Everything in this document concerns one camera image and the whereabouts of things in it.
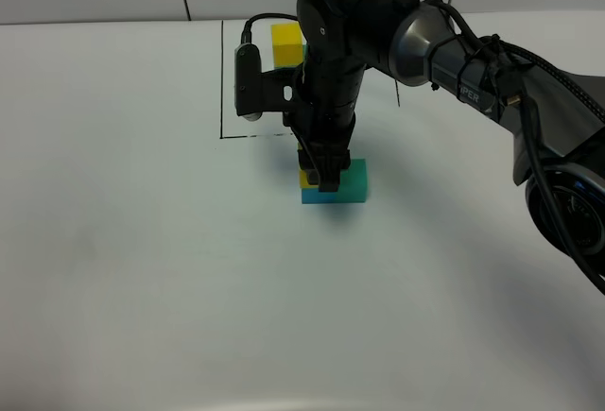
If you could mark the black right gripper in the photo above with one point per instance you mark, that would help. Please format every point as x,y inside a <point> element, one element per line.
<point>324,123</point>

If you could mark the blue block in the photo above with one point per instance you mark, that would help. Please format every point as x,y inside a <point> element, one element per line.
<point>315,196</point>

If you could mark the green block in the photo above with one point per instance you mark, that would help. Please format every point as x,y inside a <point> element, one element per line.
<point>354,183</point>

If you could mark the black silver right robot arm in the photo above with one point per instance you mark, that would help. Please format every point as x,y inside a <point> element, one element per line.
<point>556,118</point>

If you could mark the yellow template block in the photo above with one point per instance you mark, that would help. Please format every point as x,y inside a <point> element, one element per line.
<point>288,46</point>

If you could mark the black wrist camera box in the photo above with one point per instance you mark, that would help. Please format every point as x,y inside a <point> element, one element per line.
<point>257,92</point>

